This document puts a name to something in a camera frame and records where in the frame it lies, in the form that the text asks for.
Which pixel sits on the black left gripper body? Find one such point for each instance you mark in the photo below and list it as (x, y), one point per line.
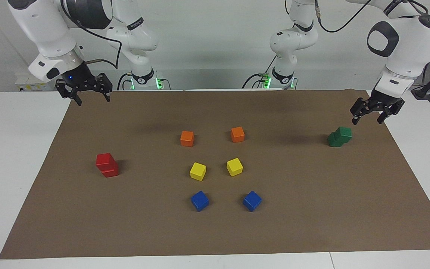
(381, 100)

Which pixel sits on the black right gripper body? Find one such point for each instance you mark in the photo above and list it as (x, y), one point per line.
(80, 80)

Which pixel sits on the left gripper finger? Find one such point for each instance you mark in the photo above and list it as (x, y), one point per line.
(382, 116)
(356, 117)

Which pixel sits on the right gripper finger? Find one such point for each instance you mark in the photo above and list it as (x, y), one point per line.
(77, 97)
(106, 93)

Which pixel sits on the green wooden block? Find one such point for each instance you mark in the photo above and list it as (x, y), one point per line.
(343, 133)
(332, 142)

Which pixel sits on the red wooden block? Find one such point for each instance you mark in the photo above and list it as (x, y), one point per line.
(105, 160)
(111, 173)

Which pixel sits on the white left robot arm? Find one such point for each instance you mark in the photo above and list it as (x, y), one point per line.
(409, 41)

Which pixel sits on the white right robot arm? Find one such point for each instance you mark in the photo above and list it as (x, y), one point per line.
(43, 33)

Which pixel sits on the white socket box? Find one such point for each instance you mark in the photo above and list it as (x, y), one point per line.
(32, 84)

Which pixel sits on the green lit base connector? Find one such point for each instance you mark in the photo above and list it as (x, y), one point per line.
(266, 80)
(159, 83)

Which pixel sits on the orange wooden block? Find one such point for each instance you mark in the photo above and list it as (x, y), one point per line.
(187, 138)
(237, 134)

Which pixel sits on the yellow wooden block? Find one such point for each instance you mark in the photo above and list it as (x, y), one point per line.
(198, 171)
(234, 166)

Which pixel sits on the blue wooden block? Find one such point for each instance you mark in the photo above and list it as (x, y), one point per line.
(252, 200)
(199, 200)

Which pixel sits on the brown table mat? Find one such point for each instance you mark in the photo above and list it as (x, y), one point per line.
(215, 231)

